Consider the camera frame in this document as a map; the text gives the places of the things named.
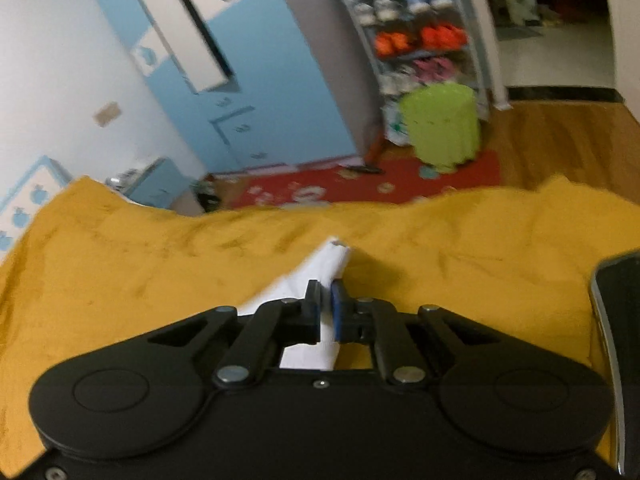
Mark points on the wardrobe mirror panel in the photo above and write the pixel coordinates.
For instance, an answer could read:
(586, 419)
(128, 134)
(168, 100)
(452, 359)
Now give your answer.
(180, 20)

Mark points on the yellow blanket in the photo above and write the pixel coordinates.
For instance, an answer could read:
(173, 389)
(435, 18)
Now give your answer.
(150, 260)

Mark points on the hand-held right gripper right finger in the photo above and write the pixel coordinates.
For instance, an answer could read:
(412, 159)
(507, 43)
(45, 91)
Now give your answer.
(337, 312)

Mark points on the grey shoe rack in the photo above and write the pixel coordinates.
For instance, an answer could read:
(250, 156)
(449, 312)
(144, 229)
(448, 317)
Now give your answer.
(472, 55)

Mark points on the white printed shirt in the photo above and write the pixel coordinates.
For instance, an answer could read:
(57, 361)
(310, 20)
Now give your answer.
(320, 267)

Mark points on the beige wall plate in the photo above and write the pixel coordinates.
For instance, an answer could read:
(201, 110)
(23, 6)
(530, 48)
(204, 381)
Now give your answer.
(106, 113)

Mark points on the dark small bin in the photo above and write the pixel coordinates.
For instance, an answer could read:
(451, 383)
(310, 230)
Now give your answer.
(206, 194)

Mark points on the blue and white headboard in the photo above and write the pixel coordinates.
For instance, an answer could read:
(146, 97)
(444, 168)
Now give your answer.
(25, 200)

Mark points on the red patterned rug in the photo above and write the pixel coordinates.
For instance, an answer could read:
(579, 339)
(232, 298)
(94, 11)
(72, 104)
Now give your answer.
(350, 185)

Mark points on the green round bin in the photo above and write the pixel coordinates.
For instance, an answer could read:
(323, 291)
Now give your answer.
(442, 120)

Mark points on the blue and white wardrobe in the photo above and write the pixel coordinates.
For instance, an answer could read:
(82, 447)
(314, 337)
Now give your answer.
(280, 75)

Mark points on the group of assorted shoes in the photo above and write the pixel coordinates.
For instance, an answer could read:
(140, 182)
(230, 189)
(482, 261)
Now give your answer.
(440, 35)

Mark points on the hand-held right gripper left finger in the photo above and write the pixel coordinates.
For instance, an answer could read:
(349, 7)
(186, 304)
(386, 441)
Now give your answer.
(313, 310)

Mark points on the blue bedside table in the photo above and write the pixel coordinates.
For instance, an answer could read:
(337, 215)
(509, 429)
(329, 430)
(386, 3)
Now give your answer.
(157, 185)

